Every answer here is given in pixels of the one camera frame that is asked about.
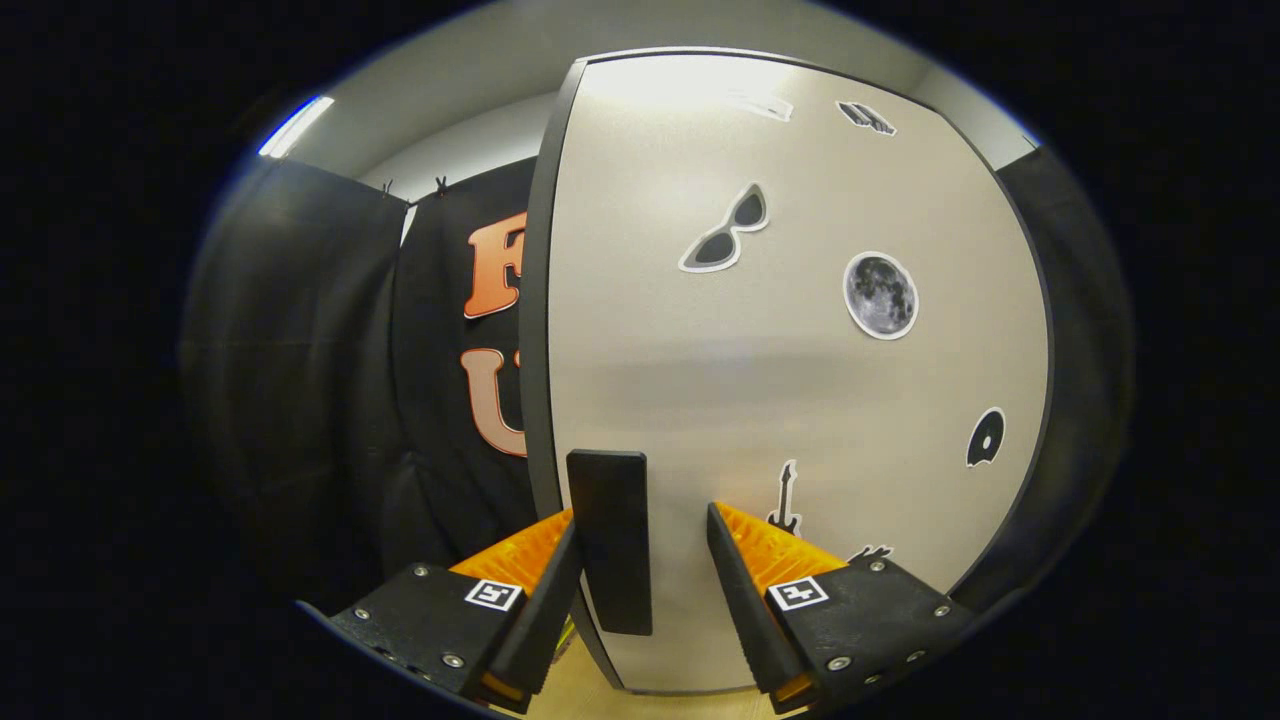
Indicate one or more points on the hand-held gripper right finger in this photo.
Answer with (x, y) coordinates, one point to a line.
(745, 610)

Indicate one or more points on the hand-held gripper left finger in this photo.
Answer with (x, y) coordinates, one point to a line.
(550, 610)

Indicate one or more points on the dark grey shoe cabinet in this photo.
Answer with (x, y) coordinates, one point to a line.
(535, 350)

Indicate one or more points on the black backdrop cloth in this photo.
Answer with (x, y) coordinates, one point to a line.
(300, 350)

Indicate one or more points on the row of black cloth clips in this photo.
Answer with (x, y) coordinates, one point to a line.
(440, 186)

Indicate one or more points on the ceiling light strip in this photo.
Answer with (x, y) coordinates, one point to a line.
(297, 126)

